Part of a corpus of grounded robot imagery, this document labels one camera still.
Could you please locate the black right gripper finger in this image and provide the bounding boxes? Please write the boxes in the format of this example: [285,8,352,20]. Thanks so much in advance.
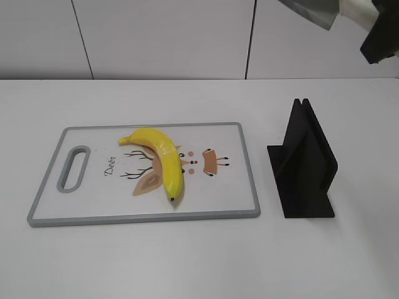
[360,0,399,64]

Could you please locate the knife with white speckled handle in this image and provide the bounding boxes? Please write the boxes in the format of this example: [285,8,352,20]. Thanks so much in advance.
[280,0,378,31]

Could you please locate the yellow plastic banana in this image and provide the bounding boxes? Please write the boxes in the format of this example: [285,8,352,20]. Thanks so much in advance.
[118,127,184,202]

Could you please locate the black knife stand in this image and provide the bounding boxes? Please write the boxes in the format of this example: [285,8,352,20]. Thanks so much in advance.
[267,98,338,218]

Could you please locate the white deer cutting board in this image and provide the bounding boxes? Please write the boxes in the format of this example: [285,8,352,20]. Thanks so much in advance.
[27,122,261,227]

